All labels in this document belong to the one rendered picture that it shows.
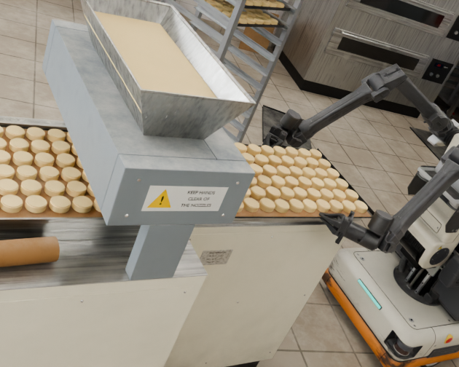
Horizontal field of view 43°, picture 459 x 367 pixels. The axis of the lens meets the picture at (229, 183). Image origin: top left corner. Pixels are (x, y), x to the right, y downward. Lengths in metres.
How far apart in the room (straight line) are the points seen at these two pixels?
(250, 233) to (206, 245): 0.15
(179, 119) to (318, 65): 4.18
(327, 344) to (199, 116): 1.78
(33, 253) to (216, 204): 0.43
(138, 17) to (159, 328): 0.89
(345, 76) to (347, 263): 2.93
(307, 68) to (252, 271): 3.65
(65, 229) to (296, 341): 1.58
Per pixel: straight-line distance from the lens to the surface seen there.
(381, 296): 2.87
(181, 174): 1.26
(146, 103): 1.24
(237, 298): 2.05
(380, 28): 5.54
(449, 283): 2.80
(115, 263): 1.48
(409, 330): 2.79
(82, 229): 1.49
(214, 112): 1.32
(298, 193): 1.90
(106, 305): 1.49
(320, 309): 3.03
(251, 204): 1.74
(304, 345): 2.80
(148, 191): 1.26
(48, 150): 1.68
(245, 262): 1.92
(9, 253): 1.37
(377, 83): 2.31
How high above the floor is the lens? 1.83
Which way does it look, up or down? 31 degrees down
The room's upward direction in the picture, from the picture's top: 24 degrees clockwise
